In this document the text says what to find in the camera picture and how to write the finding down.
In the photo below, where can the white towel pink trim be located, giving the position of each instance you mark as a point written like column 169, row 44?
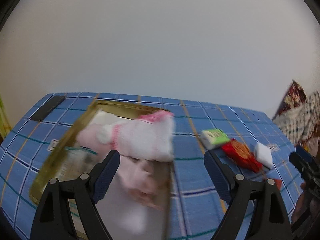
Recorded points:
column 147, row 137

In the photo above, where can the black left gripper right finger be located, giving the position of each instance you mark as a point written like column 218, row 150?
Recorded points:
column 269, row 219

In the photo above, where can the pink sock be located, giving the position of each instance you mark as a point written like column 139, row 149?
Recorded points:
column 137, row 177

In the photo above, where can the pink fluffy plush toy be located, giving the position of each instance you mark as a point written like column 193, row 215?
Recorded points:
column 96, row 137

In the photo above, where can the blue plaid bed sheet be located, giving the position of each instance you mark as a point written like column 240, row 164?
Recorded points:
column 196, row 208

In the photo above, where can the white foam sponge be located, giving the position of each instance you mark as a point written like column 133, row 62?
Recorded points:
column 263, row 155

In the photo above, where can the plaid cloth bundle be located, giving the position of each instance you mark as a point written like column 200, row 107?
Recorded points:
column 298, row 124

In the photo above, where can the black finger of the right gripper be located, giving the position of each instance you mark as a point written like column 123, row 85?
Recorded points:
column 301, row 160

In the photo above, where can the floral maroon pillow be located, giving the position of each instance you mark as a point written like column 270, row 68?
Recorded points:
column 294, row 97

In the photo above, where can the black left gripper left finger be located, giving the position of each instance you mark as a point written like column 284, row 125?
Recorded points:
column 53, row 218

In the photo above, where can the green tissue pack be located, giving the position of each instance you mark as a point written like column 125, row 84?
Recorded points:
column 213, row 138

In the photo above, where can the gold rectangular tin box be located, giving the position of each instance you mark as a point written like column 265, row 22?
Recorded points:
column 123, row 217

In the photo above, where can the black phone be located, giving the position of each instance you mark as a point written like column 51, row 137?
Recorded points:
column 47, row 108

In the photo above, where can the red snack packet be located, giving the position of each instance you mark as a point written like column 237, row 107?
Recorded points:
column 241, row 155

